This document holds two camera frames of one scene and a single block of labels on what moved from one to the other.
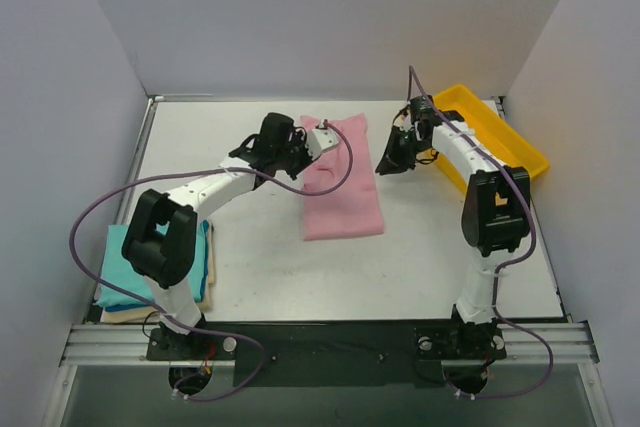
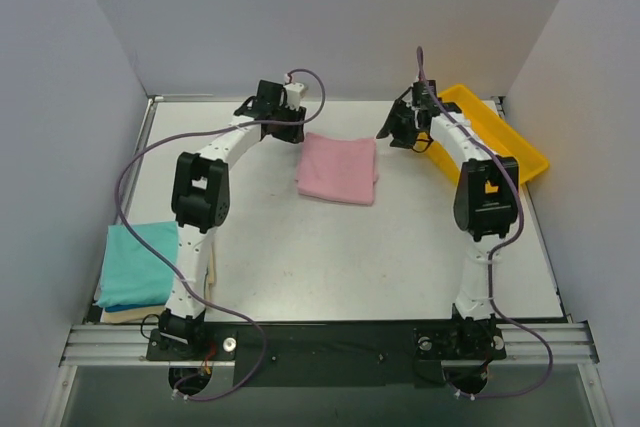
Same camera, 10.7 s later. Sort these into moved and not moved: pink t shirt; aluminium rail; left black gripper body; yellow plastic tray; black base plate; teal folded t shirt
Moved: pink t shirt; left black gripper body
Not moved: aluminium rail; black base plate; yellow plastic tray; teal folded t shirt
